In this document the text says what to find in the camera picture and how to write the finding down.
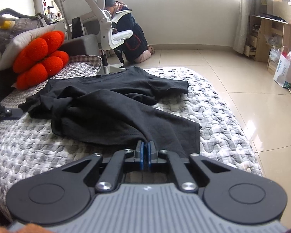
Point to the red plush cushion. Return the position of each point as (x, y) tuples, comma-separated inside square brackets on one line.
[(40, 60)]

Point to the grey white quilted blanket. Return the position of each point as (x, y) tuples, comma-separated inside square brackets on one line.
[(28, 146)]

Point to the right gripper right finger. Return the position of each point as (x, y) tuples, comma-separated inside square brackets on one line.
[(231, 194)]

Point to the white office chair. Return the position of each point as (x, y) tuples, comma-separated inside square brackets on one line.
[(94, 19)]

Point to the black t-shirt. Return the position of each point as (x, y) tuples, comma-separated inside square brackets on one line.
[(116, 110)]

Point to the checkered grey blanket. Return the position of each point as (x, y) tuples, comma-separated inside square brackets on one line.
[(78, 66)]

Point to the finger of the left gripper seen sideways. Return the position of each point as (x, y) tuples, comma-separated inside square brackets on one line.
[(10, 113)]

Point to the wooden shelf unit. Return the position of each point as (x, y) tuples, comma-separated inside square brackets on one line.
[(269, 28)]

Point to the dark grey sofa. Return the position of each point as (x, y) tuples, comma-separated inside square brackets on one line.
[(84, 45)]

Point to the beige curtain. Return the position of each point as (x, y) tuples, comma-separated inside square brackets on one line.
[(246, 9)]

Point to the white folded pillow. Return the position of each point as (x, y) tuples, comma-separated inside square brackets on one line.
[(19, 42)]

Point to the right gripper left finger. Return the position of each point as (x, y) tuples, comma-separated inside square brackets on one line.
[(61, 194)]

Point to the white paper shopping bag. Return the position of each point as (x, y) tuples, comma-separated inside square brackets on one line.
[(282, 74)]

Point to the grey patterned bag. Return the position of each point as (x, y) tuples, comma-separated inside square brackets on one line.
[(13, 23)]

